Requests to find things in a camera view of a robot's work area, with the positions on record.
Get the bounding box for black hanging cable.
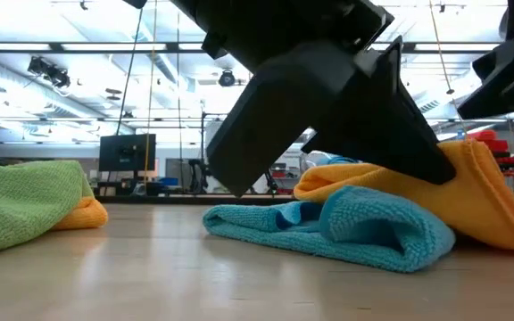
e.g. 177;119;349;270
116;6;145;135

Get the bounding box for green microfiber towel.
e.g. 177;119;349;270
0;160;95;258

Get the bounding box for black monitor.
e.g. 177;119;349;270
98;133;157;173

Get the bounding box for black looped gripper cable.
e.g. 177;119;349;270
499;0;514;41

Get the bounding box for red storage bins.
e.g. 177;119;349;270
479;128;514;167

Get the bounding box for black ceiling-mounted device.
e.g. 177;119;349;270
218;69;238;88
27;55;71;89

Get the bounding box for blue microfiber towel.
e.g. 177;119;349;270
202;185;457;274
323;154;360;166

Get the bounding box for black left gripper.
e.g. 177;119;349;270
171;0;394;197

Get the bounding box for orange microfiber towel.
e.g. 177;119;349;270
293;140;514;254
51;195;109;231

